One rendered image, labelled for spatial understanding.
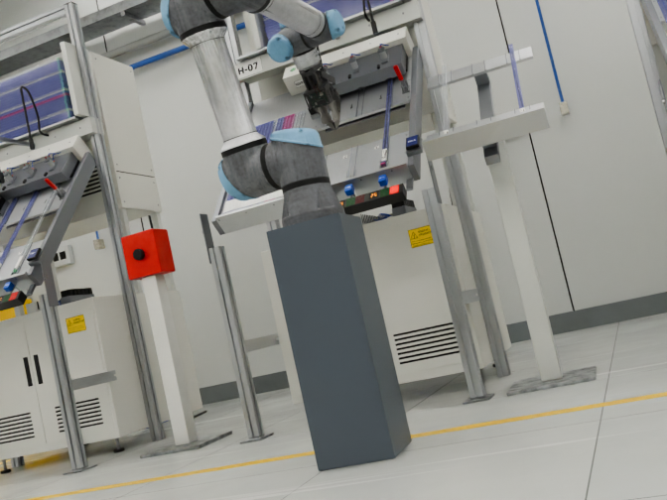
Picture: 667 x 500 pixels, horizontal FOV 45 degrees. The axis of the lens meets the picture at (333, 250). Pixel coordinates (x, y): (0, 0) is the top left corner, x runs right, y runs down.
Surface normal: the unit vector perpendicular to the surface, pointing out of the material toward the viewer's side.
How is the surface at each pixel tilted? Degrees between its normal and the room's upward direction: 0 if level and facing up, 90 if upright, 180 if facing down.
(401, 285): 90
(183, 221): 90
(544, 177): 90
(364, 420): 90
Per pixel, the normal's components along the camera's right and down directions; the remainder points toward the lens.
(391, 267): -0.35, 0.00
